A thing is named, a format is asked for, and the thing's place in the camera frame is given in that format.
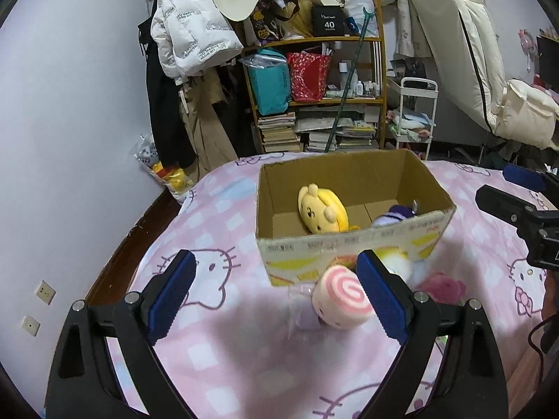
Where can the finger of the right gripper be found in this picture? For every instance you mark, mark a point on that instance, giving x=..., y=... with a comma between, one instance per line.
x=532, y=180
x=527, y=220

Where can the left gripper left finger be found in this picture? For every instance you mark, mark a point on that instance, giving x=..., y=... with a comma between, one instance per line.
x=105, y=364

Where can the pink plush toy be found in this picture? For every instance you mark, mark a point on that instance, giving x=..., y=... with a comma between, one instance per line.
x=444, y=289

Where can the white fluffy plush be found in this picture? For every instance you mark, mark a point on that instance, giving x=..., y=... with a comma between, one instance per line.
x=396, y=261

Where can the pink swirl roll plush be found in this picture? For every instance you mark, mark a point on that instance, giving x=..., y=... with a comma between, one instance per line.
x=339, y=299

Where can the clear plastic purple packet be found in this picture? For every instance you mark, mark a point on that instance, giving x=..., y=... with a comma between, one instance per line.
x=302, y=316

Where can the yellow plush toy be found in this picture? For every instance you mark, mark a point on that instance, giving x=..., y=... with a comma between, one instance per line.
x=322, y=212

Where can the white purple round plush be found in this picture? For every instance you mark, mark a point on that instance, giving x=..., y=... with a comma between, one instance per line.
x=397, y=213

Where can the white rolling cart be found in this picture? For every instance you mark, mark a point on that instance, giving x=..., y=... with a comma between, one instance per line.
x=407, y=126

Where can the pink Hello Kitty bedsheet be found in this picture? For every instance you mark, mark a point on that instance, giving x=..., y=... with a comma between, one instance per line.
x=241, y=348

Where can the cream reclining chair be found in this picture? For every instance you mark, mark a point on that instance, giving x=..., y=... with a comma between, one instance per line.
x=465, y=49

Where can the cardboard box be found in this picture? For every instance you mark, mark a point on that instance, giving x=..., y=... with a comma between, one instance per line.
x=368, y=184

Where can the bag of plush toys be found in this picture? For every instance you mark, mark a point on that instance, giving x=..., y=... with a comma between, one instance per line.
x=174, y=179

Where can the wooden shelf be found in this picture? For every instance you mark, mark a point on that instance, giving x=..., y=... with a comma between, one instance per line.
x=362, y=124

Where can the green pole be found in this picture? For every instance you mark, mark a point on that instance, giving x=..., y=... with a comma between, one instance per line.
x=367, y=17

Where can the red patterned bag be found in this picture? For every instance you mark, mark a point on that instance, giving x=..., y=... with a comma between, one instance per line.
x=308, y=75

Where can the black hanging coat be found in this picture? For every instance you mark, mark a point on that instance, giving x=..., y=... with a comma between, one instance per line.
x=170, y=135

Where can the stack of books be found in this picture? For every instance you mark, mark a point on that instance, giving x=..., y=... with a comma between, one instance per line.
x=278, y=133

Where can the black box with 40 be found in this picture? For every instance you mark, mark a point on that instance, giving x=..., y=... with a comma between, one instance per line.
x=327, y=21

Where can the teal bag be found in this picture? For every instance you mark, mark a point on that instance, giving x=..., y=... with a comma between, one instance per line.
x=269, y=79

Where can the beige hanging coat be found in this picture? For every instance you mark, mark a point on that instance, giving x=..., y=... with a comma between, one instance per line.
x=206, y=132

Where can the white puffer jacket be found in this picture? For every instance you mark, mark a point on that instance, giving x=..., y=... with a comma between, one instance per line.
x=191, y=37

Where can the lower wall socket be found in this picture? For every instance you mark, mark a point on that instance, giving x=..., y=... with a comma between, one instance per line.
x=31, y=325

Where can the wall socket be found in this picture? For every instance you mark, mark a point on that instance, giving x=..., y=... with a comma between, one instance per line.
x=45, y=292
x=31, y=325

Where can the upper wall socket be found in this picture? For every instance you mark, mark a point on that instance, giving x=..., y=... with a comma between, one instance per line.
x=45, y=292

